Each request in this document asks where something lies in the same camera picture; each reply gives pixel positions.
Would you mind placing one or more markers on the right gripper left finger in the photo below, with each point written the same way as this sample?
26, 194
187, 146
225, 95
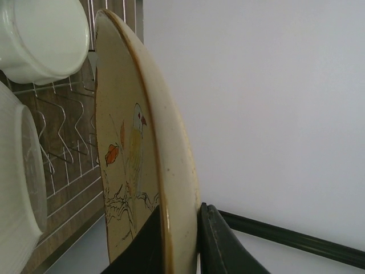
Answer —
145, 253

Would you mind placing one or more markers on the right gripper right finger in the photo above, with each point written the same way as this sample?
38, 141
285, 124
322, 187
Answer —
220, 250

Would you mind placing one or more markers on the bird painted round plate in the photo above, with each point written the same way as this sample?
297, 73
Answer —
143, 150

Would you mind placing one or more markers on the patterned round plate orange rim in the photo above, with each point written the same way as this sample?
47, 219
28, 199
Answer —
23, 187

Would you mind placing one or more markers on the metal wire dish rack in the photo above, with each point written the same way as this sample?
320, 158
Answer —
64, 116

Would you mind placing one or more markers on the white scalloped bowl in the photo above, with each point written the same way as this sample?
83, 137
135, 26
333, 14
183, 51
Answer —
43, 41

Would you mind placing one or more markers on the black aluminium frame rail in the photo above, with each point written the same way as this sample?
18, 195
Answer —
333, 251

